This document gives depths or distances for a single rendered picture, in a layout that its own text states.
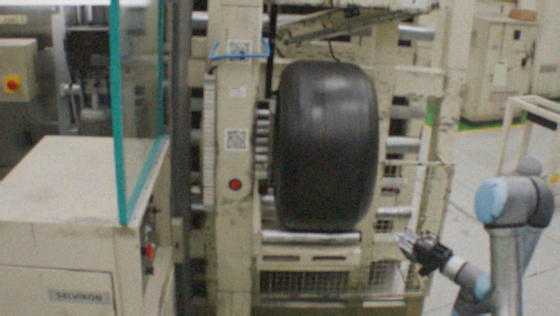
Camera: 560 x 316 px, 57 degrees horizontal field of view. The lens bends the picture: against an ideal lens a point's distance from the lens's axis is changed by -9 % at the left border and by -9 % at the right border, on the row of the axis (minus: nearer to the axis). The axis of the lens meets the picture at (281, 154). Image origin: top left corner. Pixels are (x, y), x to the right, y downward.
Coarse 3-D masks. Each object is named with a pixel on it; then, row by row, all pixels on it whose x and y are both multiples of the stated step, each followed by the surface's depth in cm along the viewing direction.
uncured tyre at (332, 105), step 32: (320, 64) 182; (352, 64) 185; (288, 96) 173; (320, 96) 170; (352, 96) 171; (288, 128) 169; (320, 128) 166; (352, 128) 167; (288, 160) 169; (320, 160) 166; (352, 160) 167; (288, 192) 172; (320, 192) 170; (352, 192) 171; (288, 224) 185; (320, 224) 182; (352, 224) 183
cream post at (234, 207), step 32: (224, 0) 167; (256, 0) 168; (224, 32) 171; (256, 32) 171; (224, 64) 175; (256, 64) 175; (224, 96) 178; (256, 96) 179; (224, 128) 182; (256, 128) 184; (224, 160) 186; (224, 192) 191; (224, 224) 195; (224, 256) 200; (224, 288) 205
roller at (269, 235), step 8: (264, 232) 189; (272, 232) 190; (280, 232) 190; (288, 232) 190; (296, 232) 190; (304, 232) 190; (312, 232) 191; (320, 232) 191; (328, 232) 191; (336, 232) 191; (344, 232) 191; (352, 232) 192; (360, 232) 192; (264, 240) 190; (272, 240) 190; (280, 240) 190; (288, 240) 190; (296, 240) 190; (304, 240) 190; (312, 240) 190; (320, 240) 190; (328, 240) 191; (336, 240) 191; (344, 240) 191; (352, 240) 191; (360, 240) 191
